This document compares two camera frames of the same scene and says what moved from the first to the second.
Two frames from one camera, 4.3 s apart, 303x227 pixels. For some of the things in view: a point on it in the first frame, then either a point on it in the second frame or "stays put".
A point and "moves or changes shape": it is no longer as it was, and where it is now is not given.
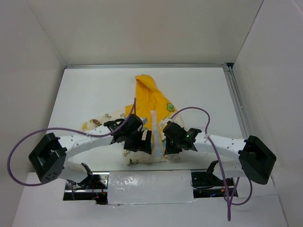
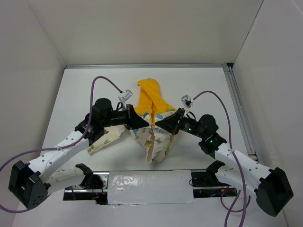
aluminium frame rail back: x=190 y=65 stays put
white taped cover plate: x=139 y=187 stays put
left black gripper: x=141 y=145 -> x=132 y=120
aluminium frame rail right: x=236 y=100 stays put
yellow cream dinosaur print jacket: x=154 y=110 moves or changes shape
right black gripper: x=169 y=150 -> x=171 y=122
